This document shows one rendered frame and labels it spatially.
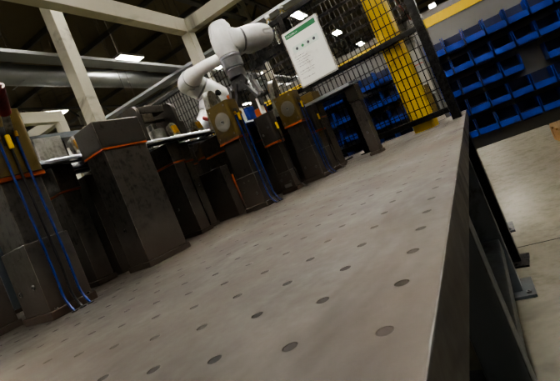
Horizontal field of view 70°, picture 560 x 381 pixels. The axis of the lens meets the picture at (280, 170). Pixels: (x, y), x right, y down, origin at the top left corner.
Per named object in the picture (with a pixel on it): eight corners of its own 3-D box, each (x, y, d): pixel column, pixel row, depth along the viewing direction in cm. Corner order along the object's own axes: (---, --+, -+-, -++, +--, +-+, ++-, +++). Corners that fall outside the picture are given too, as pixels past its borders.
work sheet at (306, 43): (338, 69, 201) (315, 12, 201) (302, 88, 214) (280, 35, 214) (340, 69, 203) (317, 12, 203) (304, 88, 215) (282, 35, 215)
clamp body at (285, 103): (332, 175, 145) (295, 86, 145) (306, 185, 152) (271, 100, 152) (339, 171, 150) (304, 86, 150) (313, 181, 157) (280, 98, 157)
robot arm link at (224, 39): (222, 52, 161) (250, 47, 167) (207, 17, 161) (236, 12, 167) (214, 63, 170) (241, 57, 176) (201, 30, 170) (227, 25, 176)
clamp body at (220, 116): (275, 204, 118) (230, 95, 118) (246, 215, 124) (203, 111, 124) (287, 198, 123) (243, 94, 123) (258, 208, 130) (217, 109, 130)
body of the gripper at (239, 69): (247, 64, 169) (255, 84, 169) (232, 73, 173) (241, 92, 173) (236, 64, 162) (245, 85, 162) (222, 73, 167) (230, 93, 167)
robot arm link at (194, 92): (187, 62, 209) (210, 73, 214) (178, 72, 225) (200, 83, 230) (178, 83, 205) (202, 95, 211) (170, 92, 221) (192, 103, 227)
